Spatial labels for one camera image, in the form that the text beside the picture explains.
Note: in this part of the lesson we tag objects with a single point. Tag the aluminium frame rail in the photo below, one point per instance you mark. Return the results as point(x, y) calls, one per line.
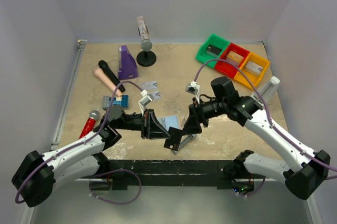
point(62, 117)

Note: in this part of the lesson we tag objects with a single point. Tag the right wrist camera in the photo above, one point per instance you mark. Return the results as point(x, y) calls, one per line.
point(194, 88)

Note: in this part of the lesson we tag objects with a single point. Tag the white grey stand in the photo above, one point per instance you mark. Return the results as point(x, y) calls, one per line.
point(269, 89)

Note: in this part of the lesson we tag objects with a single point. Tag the red glitter microphone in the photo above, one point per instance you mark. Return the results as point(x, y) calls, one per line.
point(93, 116)

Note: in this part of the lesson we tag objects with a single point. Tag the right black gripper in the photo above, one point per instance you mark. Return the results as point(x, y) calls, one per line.
point(197, 114)

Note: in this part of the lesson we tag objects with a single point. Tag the red storage bin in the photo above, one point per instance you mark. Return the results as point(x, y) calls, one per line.
point(226, 68)

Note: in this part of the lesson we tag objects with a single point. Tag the purple wedge holder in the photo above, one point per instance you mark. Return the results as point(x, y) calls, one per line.
point(127, 67)

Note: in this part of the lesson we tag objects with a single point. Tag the black base frame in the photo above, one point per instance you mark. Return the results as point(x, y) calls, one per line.
point(174, 173)

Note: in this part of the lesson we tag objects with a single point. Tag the white card in yellow bin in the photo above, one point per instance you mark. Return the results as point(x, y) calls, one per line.
point(254, 68)

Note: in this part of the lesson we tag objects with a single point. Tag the glitter microphone on stand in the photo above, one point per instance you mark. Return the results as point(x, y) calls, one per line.
point(146, 44)

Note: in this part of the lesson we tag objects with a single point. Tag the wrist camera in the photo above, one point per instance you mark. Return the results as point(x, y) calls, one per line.
point(145, 100)
point(194, 88)

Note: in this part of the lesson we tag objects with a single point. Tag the green storage bin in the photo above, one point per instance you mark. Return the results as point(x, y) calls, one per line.
point(215, 40)

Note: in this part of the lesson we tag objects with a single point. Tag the black credit card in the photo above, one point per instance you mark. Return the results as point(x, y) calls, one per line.
point(174, 141)

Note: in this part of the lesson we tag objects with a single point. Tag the yellow storage bin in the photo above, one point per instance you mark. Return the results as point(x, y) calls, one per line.
point(255, 80)

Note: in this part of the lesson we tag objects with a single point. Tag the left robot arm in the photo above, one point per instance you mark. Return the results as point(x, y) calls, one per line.
point(40, 174)

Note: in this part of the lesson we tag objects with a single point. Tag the grey truss bar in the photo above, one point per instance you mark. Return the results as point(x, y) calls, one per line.
point(184, 142)

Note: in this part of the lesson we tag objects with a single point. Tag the white gold credit card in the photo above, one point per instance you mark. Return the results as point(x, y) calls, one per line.
point(155, 95)

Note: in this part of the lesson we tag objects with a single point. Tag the silver credit card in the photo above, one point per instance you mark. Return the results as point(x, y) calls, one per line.
point(149, 86)

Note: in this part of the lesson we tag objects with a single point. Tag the black round stand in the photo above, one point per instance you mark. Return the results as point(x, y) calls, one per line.
point(146, 59)

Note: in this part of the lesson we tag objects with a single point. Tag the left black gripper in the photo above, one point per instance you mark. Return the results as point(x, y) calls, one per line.
point(144, 126)

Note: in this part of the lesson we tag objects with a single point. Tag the tan card in red bin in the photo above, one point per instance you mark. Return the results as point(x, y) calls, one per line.
point(234, 58)

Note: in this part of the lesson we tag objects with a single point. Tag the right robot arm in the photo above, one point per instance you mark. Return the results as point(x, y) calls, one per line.
point(302, 169)

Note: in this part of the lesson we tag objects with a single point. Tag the blue toy brick block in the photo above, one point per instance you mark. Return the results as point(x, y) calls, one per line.
point(122, 101)

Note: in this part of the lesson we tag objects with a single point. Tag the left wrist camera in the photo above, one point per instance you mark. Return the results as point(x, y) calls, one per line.
point(145, 100)

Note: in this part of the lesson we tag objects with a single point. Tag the black card in green bin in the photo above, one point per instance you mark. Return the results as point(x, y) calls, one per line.
point(213, 51)

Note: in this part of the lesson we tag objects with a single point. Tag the beige microphone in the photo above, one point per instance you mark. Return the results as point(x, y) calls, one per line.
point(98, 72)

